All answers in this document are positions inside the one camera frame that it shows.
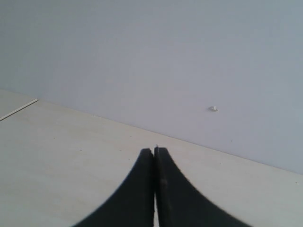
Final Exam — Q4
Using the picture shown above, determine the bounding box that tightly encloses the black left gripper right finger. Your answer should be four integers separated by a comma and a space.
154, 147, 248, 227

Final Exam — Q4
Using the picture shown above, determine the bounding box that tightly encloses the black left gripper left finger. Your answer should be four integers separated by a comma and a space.
75, 148, 155, 227

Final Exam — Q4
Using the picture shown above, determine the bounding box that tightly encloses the small white wall bump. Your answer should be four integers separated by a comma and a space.
209, 106, 218, 112

